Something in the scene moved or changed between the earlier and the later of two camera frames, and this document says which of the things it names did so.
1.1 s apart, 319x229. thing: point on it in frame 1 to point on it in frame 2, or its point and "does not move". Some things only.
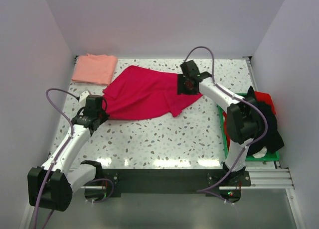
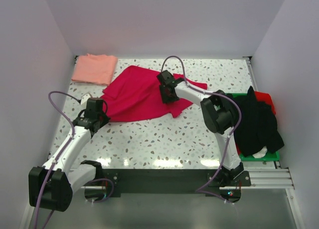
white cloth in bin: [261, 153] does not move
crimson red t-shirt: [137, 93] does not move
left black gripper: [104, 117] does not move
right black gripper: [180, 88] to [166, 99]
